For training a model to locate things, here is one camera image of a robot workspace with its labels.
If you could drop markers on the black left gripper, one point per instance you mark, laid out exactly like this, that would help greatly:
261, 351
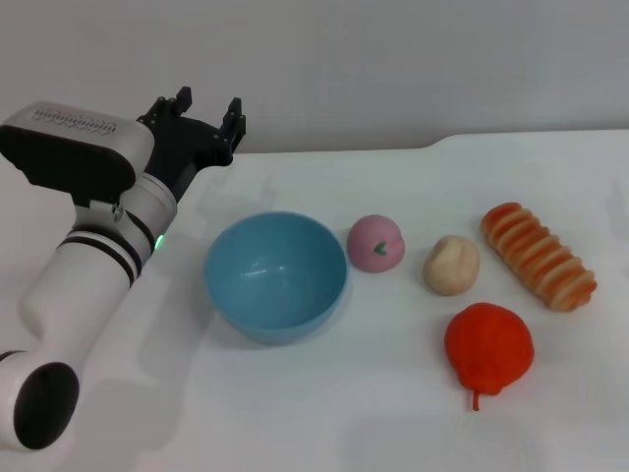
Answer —
182, 142

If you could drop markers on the blue bowl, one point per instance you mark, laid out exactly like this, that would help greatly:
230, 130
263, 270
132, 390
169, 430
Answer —
275, 275

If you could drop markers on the beige egg yolk pastry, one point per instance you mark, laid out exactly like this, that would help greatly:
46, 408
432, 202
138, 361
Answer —
451, 265

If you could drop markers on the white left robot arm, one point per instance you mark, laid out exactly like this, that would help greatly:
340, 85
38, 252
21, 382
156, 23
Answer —
74, 295

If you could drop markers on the pink peach-shaped pastry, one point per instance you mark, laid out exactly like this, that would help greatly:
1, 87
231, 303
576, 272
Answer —
376, 243

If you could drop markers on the orange striped bread roll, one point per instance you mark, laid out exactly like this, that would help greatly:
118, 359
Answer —
538, 255

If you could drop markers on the red pear-shaped toy fruit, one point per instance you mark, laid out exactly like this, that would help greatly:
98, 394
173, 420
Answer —
489, 346

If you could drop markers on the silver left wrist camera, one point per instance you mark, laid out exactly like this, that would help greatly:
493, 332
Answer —
69, 142

